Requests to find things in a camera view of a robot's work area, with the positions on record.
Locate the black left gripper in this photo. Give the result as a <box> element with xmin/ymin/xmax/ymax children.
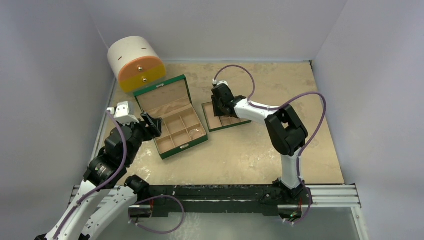
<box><xmin>118</xmin><ymin>111</ymin><xmax>161</xmax><ymax>165</ymax></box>

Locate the green jewelry tray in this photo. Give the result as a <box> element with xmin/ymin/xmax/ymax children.
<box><xmin>202</xmin><ymin>102</ymin><xmax>252</xmax><ymax>132</ymax></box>

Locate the green jewelry box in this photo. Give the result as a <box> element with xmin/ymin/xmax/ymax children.
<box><xmin>133</xmin><ymin>74</ymin><xmax>208</xmax><ymax>160</ymax></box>

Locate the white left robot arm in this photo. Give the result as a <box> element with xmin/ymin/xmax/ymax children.
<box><xmin>36</xmin><ymin>108</ymin><xmax>163</xmax><ymax>240</ymax></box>

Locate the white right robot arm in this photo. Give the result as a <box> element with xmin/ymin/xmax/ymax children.
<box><xmin>211</xmin><ymin>81</ymin><xmax>308</xmax><ymax>204</ymax></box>

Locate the white cylindrical drawer cabinet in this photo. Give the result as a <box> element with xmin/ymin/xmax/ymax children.
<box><xmin>107</xmin><ymin>36</ymin><xmax>167</xmax><ymax>94</ymax></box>

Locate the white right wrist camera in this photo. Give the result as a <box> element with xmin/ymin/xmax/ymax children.
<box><xmin>212</xmin><ymin>80</ymin><xmax>228</xmax><ymax>87</ymax></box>

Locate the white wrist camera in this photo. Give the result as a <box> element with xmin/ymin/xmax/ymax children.
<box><xmin>106</xmin><ymin>101</ymin><xmax>140</xmax><ymax>126</ymax></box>
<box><xmin>212</xmin><ymin>80</ymin><xmax>228</xmax><ymax>87</ymax></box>

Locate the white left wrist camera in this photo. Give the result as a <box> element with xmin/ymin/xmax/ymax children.
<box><xmin>106</xmin><ymin>101</ymin><xmax>140</xmax><ymax>126</ymax></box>

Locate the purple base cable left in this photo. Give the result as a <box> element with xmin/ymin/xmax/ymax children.
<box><xmin>127</xmin><ymin>194</ymin><xmax>185</xmax><ymax>235</ymax></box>

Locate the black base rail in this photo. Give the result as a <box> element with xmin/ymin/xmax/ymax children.
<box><xmin>130</xmin><ymin>182</ymin><xmax>312</xmax><ymax>221</ymax></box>

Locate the aluminium rail extrusion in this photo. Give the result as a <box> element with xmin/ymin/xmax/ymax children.
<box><xmin>278</xmin><ymin>184</ymin><xmax>362</xmax><ymax>210</ymax></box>

